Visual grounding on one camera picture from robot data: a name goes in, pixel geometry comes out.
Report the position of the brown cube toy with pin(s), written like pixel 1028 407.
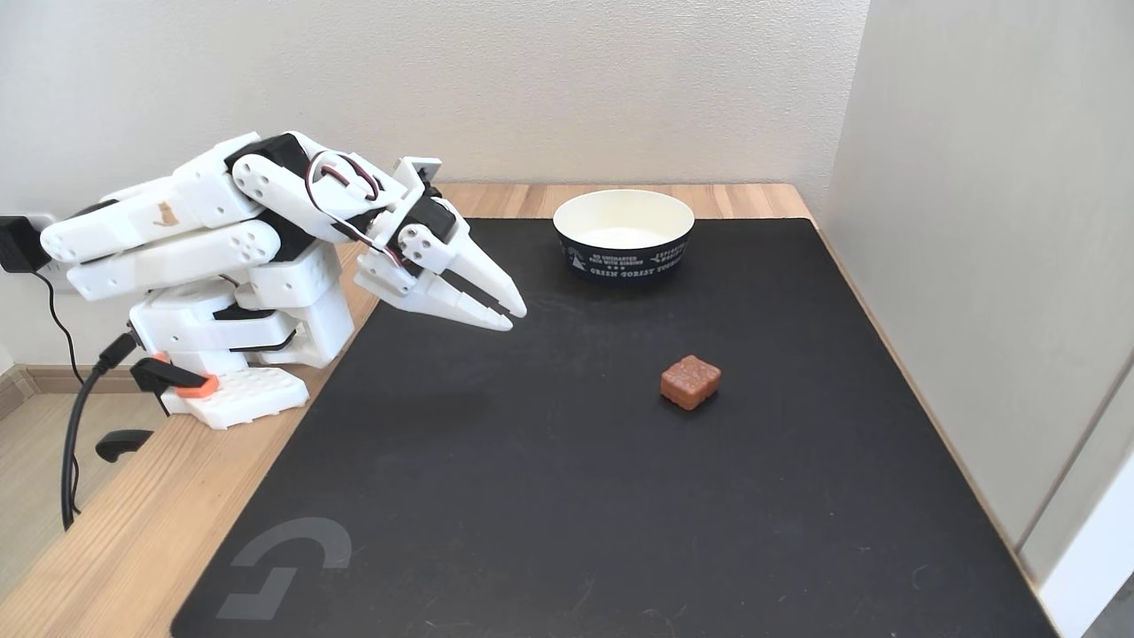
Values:
pixel 689 383

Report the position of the black and orange table clamp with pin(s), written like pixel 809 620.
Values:
pixel 173 377

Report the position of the wooden baseboard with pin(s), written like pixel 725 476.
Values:
pixel 35 379

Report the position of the white wall outlet plate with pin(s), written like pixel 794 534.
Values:
pixel 55 282

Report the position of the navy and white paper bowl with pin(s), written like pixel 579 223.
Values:
pixel 624 252

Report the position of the white door frame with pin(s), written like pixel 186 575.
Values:
pixel 1099 567

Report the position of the black power adapter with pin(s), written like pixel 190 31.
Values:
pixel 18 246

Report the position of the black desk mat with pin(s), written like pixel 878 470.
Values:
pixel 576 496

